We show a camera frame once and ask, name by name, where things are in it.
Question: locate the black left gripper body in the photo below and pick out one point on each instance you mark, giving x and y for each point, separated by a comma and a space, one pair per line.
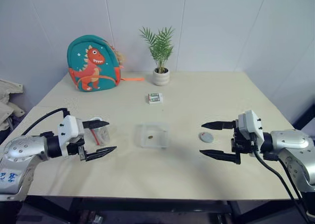
73, 149

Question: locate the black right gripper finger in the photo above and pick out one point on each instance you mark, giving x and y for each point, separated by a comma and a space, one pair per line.
219, 125
221, 155

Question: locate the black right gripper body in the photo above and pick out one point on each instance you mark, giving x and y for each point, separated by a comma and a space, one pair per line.
242, 144

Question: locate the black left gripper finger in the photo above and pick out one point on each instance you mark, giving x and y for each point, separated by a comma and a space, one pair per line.
96, 124
101, 153

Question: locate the clear plastic jar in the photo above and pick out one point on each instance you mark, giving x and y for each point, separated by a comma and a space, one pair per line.
102, 136

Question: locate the grey jar lid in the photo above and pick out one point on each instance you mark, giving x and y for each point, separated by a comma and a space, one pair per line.
206, 137

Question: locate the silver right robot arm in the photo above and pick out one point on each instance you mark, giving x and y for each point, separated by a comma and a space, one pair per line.
290, 141

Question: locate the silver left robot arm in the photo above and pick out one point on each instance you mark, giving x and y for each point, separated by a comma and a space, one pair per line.
24, 147

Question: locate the clear square plastic container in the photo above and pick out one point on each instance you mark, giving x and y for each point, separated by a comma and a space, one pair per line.
157, 141

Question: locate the teal dinosaur backpack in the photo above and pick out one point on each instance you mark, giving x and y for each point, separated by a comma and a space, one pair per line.
86, 69

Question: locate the white battery pack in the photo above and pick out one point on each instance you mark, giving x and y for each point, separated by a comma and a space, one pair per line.
155, 98

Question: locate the dark object beside table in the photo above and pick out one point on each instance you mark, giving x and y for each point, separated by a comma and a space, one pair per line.
306, 118

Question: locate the white ribbed plant pot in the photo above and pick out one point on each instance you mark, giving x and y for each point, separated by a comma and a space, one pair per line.
161, 78

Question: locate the beige jacket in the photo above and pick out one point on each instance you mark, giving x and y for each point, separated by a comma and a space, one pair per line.
7, 101

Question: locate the green palm plant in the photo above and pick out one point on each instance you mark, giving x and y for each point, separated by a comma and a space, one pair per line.
160, 46

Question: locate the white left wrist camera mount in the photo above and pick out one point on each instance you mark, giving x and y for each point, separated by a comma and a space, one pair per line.
67, 128

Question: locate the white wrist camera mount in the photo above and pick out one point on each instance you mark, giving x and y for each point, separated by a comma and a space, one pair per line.
253, 123
67, 128

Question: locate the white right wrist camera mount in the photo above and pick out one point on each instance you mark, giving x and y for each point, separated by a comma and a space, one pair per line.
253, 123

